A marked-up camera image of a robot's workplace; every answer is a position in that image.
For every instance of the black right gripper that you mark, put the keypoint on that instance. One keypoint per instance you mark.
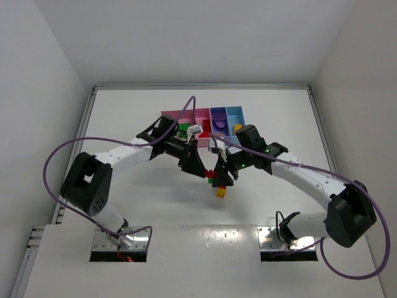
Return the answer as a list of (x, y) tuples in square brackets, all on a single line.
[(227, 164)]

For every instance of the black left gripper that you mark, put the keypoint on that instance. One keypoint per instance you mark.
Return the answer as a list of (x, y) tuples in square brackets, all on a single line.
[(188, 154)]

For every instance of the red green yellow lego stack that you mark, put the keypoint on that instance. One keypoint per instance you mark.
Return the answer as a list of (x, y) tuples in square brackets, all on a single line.
[(211, 176)]

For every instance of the green lego plate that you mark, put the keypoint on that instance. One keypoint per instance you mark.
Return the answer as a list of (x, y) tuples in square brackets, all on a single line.
[(183, 126)]

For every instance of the purple flower lego brick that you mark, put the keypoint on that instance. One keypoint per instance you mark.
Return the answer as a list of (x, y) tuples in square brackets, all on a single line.
[(219, 125)]

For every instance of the yellow rounded lego brick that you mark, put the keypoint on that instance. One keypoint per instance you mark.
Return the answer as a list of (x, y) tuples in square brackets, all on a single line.
[(237, 127)]

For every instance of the red rounded lego brick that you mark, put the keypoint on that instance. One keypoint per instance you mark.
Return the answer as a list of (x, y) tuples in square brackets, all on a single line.
[(204, 134)]

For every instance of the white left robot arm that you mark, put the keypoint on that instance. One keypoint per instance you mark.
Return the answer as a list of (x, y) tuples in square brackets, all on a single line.
[(87, 184)]

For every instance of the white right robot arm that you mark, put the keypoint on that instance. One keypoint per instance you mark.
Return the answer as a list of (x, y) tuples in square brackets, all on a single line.
[(348, 213)]

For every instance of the dark blue bin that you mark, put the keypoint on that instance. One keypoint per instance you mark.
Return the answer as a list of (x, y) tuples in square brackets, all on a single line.
[(219, 110)]

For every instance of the large pink bin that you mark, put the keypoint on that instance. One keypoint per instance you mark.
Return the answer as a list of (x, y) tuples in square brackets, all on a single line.
[(186, 117)]

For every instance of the small pink bin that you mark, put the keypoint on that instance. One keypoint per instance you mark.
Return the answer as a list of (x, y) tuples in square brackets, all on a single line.
[(203, 118)]

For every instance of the light blue bin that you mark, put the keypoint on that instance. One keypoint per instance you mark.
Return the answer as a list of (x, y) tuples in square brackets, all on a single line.
[(235, 116)]

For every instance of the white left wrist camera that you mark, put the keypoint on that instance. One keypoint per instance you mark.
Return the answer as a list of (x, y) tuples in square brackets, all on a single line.
[(195, 129)]

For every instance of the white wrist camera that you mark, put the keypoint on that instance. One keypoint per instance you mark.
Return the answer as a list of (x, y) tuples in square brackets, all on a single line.
[(218, 147), (195, 129)]

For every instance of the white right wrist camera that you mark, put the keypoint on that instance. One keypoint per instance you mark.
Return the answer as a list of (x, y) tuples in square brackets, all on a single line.
[(218, 147)]

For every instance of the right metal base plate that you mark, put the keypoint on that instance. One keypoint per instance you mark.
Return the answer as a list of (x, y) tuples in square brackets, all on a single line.
[(273, 250)]

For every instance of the metal base plate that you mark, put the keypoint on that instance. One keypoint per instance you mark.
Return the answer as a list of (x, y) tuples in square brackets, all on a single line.
[(273, 250), (131, 248)]

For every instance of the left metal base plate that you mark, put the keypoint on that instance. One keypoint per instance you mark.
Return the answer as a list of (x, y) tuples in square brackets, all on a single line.
[(131, 248)]

